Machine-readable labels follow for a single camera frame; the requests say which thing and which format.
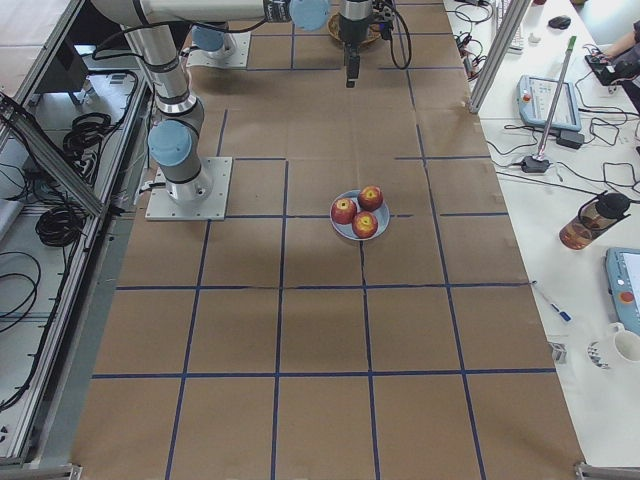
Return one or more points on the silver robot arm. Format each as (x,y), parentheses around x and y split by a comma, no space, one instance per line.
(173,142)

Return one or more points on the woven wicker basket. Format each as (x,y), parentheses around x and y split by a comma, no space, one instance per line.
(345,31)

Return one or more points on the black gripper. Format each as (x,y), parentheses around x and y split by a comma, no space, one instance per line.
(352,30)

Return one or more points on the light blue plate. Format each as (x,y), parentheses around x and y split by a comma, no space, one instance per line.
(382,214)

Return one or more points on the long silver rod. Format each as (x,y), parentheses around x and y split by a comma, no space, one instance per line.
(540,155)

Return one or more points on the red apple on plate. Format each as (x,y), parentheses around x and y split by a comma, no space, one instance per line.
(343,211)
(364,225)
(370,198)

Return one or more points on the dark drink bottle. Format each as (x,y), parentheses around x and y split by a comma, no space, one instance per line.
(593,219)

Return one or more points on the blue teach pendant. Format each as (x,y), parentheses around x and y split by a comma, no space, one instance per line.
(534,97)
(622,271)

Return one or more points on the white mug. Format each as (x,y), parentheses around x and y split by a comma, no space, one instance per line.
(618,348)

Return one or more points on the black computer mouse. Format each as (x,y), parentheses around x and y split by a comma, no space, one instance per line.
(561,22)

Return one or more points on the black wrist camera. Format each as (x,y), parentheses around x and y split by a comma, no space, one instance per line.
(383,19)

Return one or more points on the aluminium frame post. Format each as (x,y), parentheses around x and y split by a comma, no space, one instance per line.
(511,22)

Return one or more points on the blue white pen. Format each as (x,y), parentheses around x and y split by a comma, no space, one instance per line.
(562,313)

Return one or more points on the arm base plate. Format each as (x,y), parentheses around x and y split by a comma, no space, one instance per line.
(218,50)
(204,198)

